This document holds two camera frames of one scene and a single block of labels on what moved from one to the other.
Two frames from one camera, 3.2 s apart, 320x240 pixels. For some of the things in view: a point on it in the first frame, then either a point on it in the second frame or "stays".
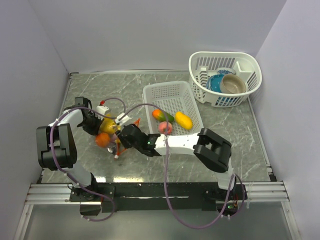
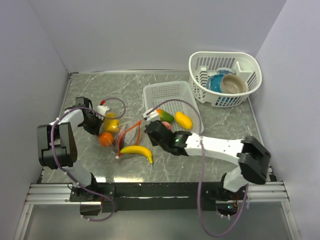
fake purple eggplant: (114, 137) → (119, 141)
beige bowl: (232, 84) stays
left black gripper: (94, 131) stays
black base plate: (151, 197) stays
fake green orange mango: (159, 114) stays
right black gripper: (123, 140) → (153, 141)
